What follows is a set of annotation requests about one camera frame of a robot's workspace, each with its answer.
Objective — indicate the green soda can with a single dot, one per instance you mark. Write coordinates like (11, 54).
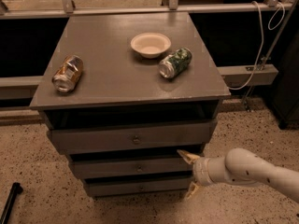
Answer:
(175, 63)

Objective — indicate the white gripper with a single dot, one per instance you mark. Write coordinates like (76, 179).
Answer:
(199, 172)

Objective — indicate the orange soda can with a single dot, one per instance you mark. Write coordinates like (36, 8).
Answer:
(68, 75)

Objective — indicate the grey metal frame rail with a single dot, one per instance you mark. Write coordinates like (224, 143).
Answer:
(48, 9)

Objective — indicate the white paper bowl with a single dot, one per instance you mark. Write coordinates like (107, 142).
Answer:
(150, 45)

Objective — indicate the grey top drawer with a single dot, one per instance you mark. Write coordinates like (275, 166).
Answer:
(90, 140)

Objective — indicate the grey bottom drawer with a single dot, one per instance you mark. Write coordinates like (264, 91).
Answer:
(173, 182)

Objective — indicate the grey drawer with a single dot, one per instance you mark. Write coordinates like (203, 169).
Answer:
(129, 166)
(173, 182)
(90, 140)

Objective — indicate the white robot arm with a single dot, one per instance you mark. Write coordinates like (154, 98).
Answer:
(240, 167)

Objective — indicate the grey wooden drawer cabinet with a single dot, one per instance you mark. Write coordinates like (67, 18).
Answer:
(118, 87)

